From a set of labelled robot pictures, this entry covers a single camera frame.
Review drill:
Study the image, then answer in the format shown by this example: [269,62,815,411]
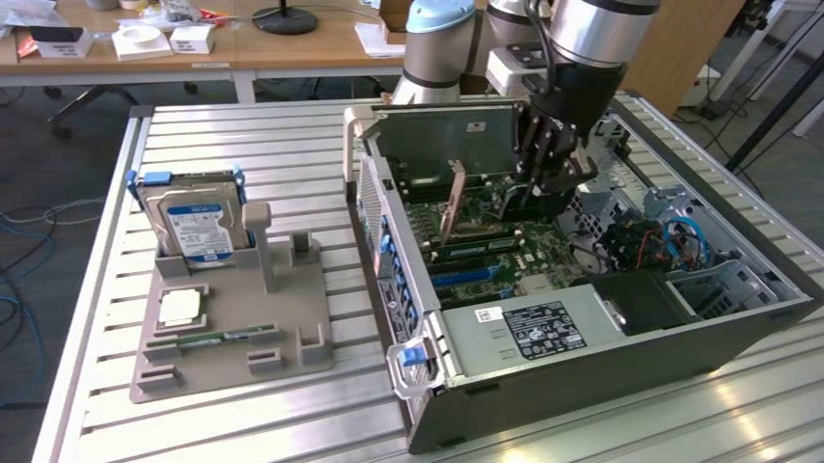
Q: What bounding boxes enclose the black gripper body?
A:
[530,62,629,146]

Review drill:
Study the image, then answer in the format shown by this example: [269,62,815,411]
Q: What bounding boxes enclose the green graphics card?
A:
[440,157,572,253]

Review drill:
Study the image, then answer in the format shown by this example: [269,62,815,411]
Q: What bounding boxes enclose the perforated metal drive cage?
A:
[556,120,652,242]

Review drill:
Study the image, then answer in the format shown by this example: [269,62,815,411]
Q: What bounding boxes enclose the green motherboard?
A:
[392,158,604,310]

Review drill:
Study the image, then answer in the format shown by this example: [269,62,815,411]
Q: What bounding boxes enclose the wooden cabinet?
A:
[617,0,768,117]

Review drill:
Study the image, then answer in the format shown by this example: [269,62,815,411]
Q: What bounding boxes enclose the green RAM stick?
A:
[434,231,522,257]
[173,325,275,348]

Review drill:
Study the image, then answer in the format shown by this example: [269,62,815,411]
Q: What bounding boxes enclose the black slanted stand pole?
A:
[725,18,824,170]

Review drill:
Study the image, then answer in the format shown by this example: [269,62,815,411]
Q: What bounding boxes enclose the black expansion slot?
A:
[425,254,505,274]

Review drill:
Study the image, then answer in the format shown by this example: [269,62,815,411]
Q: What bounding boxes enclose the blue expansion slot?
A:
[430,267,501,288]

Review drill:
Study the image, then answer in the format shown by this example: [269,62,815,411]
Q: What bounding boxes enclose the white paper box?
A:
[356,22,409,59]

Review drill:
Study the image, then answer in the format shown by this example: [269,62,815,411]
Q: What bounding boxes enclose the brown cardboard box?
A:
[377,0,413,34]

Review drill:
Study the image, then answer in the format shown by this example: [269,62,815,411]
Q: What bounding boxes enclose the grey power supply unit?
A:
[441,284,627,377]

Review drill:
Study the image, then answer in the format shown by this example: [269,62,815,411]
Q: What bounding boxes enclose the metal disk bay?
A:
[665,259,784,322]

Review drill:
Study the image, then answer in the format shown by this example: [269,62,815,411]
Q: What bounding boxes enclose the wooden desk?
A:
[0,0,589,105]

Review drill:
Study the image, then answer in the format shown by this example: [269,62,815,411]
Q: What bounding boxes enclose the black lamp base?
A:
[251,0,321,36]

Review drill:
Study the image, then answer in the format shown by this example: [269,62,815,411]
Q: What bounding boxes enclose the open grey PC case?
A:
[342,91,824,457]

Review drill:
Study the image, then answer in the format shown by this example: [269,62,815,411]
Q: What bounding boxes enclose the white labelled carton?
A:
[167,24,218,55]

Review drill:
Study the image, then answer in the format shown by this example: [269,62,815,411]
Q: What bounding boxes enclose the hard disk in blue caddy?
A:
[122,166,250,271]

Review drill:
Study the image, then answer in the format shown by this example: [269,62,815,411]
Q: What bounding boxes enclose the grey plastic parts rack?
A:
[127,201,337,406]

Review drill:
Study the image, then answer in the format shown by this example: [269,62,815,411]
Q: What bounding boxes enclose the white box with round dish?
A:
[111,26,175,63]

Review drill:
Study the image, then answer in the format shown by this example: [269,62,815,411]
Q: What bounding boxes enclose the silver CPU chip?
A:
[157,288,201,329]

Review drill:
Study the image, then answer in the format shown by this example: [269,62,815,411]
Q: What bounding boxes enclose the white box with black lid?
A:
[32,26,95,59]

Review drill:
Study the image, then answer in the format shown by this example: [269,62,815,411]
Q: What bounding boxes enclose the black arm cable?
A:
[524,0,563,95]

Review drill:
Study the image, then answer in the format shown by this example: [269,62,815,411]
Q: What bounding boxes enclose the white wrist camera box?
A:
[485,43,559,93]

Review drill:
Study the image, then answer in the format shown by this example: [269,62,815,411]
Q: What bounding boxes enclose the black wire bundle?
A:
[569,219,668,276]

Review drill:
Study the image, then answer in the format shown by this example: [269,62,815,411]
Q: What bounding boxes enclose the blue wire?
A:
[663,216,715,265]

